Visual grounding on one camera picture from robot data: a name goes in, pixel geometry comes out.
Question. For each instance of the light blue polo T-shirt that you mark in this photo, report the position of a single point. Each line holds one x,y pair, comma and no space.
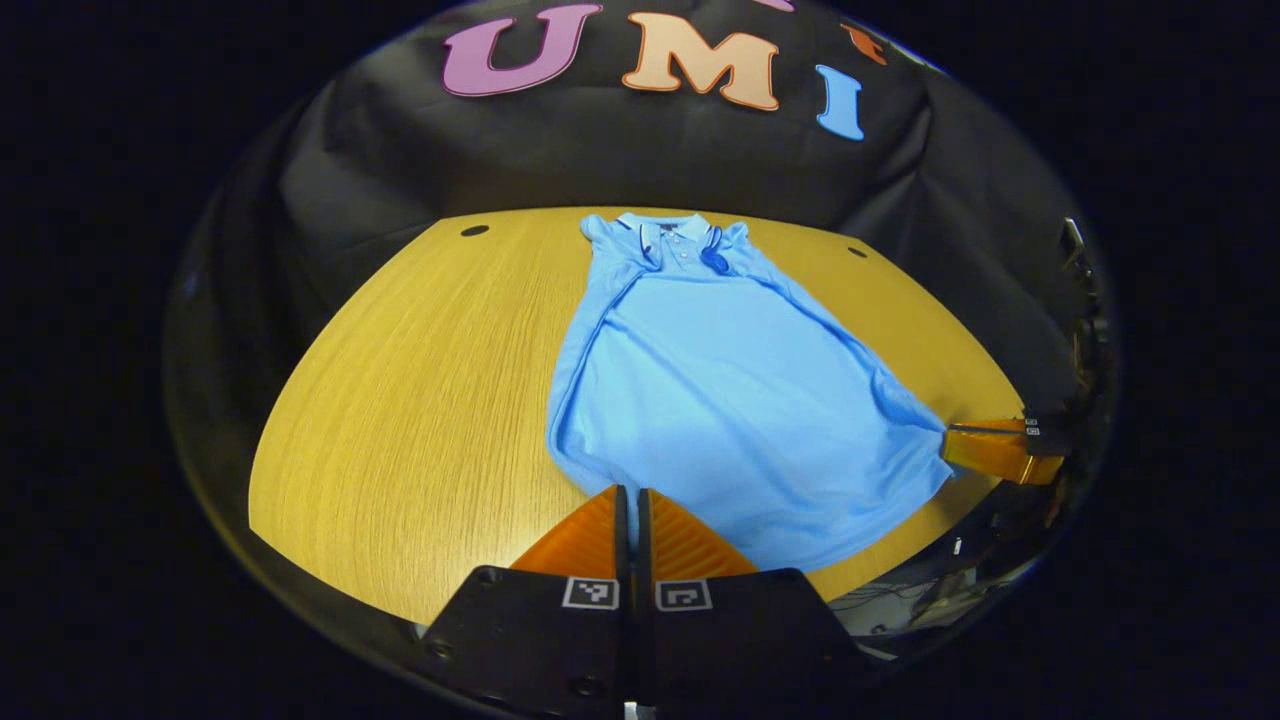
740,400

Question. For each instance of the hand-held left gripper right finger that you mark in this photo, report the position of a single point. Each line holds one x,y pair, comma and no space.
720,650

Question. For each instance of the black backdrop cloth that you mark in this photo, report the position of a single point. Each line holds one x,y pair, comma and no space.
400,170

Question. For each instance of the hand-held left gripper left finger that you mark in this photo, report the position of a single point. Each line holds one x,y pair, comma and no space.
560,650

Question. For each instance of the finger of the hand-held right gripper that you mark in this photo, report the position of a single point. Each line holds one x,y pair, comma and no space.
1030,427
1000,455

